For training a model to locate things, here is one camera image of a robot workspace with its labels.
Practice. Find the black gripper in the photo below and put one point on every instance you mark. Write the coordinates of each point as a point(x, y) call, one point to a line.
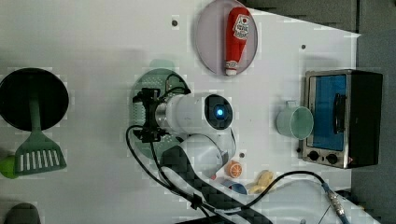
point(151, 131)

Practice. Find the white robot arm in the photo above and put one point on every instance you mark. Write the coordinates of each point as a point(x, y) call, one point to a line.
point(190, 138)

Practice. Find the toy orange half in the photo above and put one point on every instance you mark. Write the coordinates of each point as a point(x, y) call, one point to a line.
point(234, 169)

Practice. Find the blue bowl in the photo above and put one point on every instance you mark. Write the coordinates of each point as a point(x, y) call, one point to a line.
point(232, 185)

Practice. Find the grey round plate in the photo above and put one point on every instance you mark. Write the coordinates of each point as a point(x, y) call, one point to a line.
point(210, 37)

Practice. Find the green slotted spatula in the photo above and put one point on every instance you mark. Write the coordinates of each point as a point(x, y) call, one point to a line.
point(38, 153)

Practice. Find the red ketchup bottle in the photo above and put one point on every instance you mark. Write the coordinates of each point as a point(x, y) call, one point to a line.
point(237, 31)

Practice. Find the black utensil holder cup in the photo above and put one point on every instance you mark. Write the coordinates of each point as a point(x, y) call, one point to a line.
point(21, 87)

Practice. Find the light green mug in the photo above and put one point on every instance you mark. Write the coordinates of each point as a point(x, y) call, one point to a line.
point(295, 121)

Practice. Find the lime green object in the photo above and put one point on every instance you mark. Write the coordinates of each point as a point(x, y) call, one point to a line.
point(7, 167)

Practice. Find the grey object at corner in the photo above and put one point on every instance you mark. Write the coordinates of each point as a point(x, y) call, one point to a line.
point(22, 213)

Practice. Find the black toaster oven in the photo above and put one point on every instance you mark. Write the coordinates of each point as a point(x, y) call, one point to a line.
point(346, 107)

